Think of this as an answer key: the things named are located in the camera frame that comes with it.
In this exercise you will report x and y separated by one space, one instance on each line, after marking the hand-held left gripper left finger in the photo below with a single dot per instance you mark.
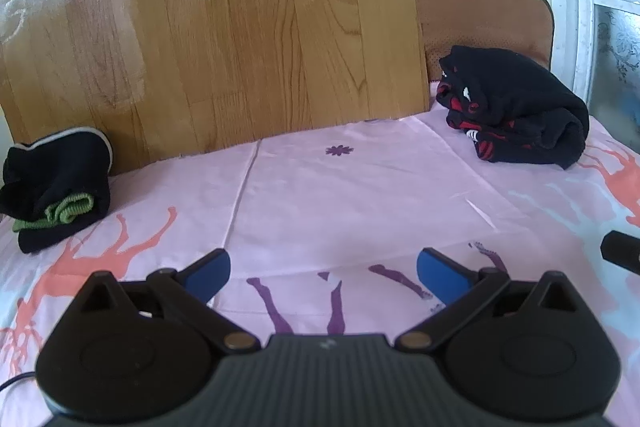
210 274

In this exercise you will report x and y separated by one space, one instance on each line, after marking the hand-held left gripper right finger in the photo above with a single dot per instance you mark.
440 274

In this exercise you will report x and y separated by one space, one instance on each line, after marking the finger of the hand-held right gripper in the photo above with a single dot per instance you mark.
622 249

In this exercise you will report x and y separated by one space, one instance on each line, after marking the navy reindeer pattern sweater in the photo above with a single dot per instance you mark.
520 107

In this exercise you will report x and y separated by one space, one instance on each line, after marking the pink deer print bedsheet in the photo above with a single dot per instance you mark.
375 197

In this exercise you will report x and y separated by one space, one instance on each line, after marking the black and green folded garment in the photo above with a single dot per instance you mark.
55 187

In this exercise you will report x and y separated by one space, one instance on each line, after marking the wooden board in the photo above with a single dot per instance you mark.
225 32

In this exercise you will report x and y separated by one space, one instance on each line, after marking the brown padded cushion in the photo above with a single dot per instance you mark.
480 17

